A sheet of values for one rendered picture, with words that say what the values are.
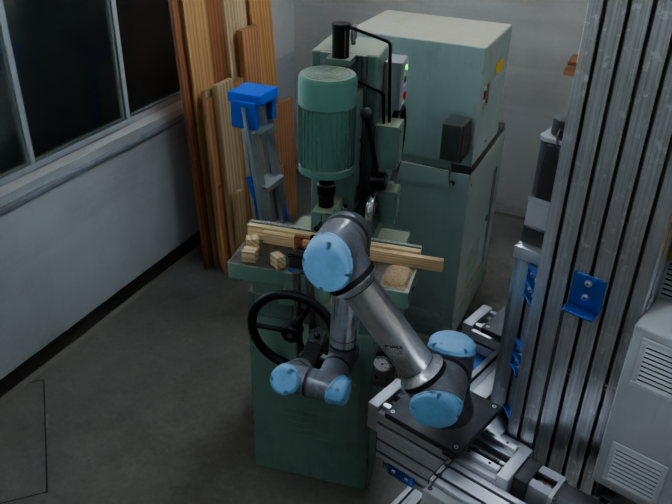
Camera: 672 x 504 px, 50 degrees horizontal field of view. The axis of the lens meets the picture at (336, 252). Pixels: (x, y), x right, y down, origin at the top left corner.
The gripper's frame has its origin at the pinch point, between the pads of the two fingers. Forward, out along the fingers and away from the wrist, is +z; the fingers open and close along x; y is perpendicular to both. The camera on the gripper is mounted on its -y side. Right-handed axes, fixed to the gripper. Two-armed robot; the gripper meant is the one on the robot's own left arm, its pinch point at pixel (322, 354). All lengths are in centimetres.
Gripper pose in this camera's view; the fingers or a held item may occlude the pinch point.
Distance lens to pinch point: 213.3
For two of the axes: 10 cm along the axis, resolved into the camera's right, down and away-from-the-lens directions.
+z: 2.5, 0.2, 9.7
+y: -2.1, 9.8, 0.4
